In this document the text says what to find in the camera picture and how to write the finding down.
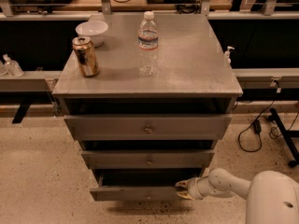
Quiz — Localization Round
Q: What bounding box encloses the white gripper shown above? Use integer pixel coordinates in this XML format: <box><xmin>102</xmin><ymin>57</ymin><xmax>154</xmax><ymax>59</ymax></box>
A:
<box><xmin>175</xmin><ymin>177</ymin><xmax>209</xmax><ymax>200</ymax></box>

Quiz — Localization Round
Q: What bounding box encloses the grey bottom drawer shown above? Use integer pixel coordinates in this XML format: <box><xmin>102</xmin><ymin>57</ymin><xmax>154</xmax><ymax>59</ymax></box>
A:
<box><xmin>90</xmin><ymin>168</ymin><xmax>202</xmax><ymax>201</ymax></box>

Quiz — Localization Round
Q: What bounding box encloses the grey drawer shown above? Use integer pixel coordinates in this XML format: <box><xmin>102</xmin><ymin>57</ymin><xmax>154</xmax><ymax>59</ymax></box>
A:
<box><xmin>81</xmin><ymin>149</ymin><xmax>214</xmax><ymax>169</ymax></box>
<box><xmin>90</xmin><ymin>168</ymin><xmax>202</xmax><ymax>201</ymax></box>
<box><xmin>64</xmin><ymin>114</ymin><xmax>232</xmax><ymax>141</ymax></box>

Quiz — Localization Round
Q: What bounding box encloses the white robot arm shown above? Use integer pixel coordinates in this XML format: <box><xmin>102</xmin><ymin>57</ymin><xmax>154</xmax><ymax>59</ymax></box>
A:
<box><xmin>176</xmin><ymin>168</ymin><xmax>299</xmax><ymax>224</ymax></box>

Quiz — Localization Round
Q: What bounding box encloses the grey middle drawer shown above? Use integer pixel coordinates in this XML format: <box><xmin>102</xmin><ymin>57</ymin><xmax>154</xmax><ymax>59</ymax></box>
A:
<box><xmin>81</xmin><ymin>149</ymin><xmax>214</xmax><ymax>169</ymax></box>

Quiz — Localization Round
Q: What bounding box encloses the grey drawer cabinet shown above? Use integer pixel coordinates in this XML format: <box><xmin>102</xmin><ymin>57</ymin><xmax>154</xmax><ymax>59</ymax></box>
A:
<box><xmin>51</xmin><ymin>13</ymin><xmax>244</xmax><ymax>191</ymax></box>

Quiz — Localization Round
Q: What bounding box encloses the grey top drawer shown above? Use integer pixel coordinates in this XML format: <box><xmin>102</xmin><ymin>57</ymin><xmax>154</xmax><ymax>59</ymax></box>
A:
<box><xmin>64</xmin><ymin>114</ymin><xmax>232</xmax><ymax>141</ymax></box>

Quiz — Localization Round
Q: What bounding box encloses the black stand leg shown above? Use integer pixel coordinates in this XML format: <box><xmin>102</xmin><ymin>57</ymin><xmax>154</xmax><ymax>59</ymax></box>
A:
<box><xmin>269</xmin><ymin>108</ymin><xmax>299</xmax><ymax>168</ymax></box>

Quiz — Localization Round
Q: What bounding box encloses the white pump dispenser bottle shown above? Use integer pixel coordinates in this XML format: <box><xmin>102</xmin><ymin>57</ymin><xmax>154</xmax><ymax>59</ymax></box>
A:
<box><xmin>224</xmin><ymin>46</ymin><xmax>235</xmax><ymax>64</ymax></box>

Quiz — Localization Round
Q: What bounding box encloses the clear plastic water bottle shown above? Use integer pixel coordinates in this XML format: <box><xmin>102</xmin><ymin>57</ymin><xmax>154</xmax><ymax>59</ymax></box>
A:
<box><xmin>137</xmin><ymin>11</ymin><xmax>159</xmax><ymax>76</ymax></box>

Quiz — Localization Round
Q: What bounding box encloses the gold soda can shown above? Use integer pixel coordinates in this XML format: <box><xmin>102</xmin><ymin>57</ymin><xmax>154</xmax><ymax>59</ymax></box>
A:
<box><xmin>72</xmin><ymin>36</ymin><xmax>99</xmax><ymax>77</ymax></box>

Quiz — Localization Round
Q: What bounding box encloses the white bowl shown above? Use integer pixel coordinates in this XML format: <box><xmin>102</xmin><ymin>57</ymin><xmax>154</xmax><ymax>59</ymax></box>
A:
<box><xmin>76</xmin><ymin>21</ymin><xmax>108</xmax><ymax>47</ymax></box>

